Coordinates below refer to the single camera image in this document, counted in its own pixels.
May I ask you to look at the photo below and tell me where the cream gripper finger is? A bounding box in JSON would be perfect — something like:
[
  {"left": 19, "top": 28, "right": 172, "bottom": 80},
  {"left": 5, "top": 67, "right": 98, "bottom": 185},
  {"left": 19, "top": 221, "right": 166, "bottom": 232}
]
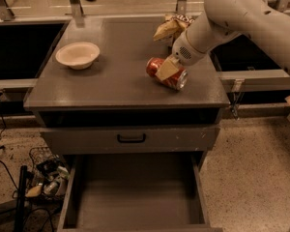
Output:
[{"left": 156, "top": 56, "right": 179, "bottom": 81}]

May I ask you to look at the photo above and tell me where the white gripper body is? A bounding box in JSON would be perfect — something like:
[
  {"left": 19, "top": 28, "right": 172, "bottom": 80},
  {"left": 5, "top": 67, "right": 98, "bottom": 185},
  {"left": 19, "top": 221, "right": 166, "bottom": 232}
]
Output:
[{"left": 172, "top": 30, "right": 212, "bottom": 66}]

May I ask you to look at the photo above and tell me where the red coke can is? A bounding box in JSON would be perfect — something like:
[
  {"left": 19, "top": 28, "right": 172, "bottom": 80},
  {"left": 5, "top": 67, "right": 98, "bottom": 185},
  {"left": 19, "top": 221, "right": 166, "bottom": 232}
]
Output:
[{"left": 146, "top": 57, "right": 188, "bottom": 91}]

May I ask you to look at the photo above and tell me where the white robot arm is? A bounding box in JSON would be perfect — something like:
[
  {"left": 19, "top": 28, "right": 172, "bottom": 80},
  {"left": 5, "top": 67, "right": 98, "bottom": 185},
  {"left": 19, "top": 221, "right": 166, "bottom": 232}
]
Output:
[{"left": 156, "top": 0, "right": 290, "bottom": 81}]

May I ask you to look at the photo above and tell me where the grey drawer cabinet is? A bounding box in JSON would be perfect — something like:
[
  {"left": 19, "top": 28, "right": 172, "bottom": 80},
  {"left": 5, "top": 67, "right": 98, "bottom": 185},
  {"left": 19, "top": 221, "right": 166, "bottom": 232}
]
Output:
[{"left": 23, "top": 15, "right": 231, "bottom": 157}]

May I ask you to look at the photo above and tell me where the closed grey top drawer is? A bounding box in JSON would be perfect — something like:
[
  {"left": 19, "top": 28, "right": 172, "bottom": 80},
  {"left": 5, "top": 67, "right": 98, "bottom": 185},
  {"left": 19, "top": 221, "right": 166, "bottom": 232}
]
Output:
[{"left": 41, "top": 125, "right": 219, "bottom": 155}]

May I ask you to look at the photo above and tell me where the open grey middle drawer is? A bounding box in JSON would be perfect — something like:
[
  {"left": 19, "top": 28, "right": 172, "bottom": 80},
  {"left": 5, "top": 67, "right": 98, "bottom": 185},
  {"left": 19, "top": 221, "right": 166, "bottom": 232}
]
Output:
[{"left": 57, "top": 153, "right": 223, "bottom": 232}]

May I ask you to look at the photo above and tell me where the crumpled brown chip bag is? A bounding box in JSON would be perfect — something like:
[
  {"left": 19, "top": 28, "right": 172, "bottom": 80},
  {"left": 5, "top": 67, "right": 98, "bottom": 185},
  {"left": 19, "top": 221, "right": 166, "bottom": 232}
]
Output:
[{"left": 153, "top": 14, "right": 194, "bottom": 46}]

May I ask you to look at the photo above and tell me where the white paper bowl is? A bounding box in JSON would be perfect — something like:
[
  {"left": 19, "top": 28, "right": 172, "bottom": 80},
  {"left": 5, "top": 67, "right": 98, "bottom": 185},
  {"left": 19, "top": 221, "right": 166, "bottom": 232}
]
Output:
[{"left": 55, "top": 42, "right": 101, "bottom": 70}]

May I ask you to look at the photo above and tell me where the black stand pole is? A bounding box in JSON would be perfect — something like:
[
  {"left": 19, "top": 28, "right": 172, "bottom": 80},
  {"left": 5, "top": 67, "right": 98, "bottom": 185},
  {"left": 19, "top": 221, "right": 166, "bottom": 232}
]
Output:
[{"left": 14, "top": 165, "right": 27, "bottom": 232}]

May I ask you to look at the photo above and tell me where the metal clamp bracket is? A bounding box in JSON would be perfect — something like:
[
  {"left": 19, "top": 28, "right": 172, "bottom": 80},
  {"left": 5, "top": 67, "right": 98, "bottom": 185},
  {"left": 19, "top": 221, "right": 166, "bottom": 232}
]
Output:
[{"left": 230, "top": 78, "right": 245, "bottom": 120}]

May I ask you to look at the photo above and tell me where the black drawer handle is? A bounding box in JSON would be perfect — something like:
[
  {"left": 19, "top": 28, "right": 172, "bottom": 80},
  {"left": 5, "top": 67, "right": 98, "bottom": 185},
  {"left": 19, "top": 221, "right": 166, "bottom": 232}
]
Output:
[{"left": 117, "top": 133, "right": 146, "bottom": 144}]

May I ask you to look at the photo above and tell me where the wire basket with items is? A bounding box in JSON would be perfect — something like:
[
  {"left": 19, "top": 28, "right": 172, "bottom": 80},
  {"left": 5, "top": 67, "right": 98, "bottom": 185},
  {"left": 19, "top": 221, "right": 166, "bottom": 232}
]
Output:
[{"left": 25, "top": 147, "right": 70, "bottom": 201}]

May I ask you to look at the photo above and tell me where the black floor cable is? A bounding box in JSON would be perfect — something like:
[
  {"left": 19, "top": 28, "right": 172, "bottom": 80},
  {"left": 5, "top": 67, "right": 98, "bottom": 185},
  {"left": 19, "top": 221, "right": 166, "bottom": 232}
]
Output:
[{"left": 0, "top": 92, "right": 19, "bottom": 191}]

